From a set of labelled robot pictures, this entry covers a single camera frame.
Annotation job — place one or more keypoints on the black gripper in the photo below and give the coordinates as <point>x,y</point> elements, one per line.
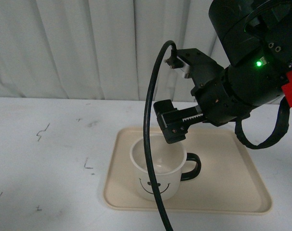
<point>214,95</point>

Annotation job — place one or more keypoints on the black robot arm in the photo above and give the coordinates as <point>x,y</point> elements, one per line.
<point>257,38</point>

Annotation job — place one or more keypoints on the beige plastic tray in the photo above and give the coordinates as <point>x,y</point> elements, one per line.
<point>228,182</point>

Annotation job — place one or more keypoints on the white pleated curtain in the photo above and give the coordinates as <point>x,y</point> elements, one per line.
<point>95,49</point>

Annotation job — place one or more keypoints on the wrist camera with silver plug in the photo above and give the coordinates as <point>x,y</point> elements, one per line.
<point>179,66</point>

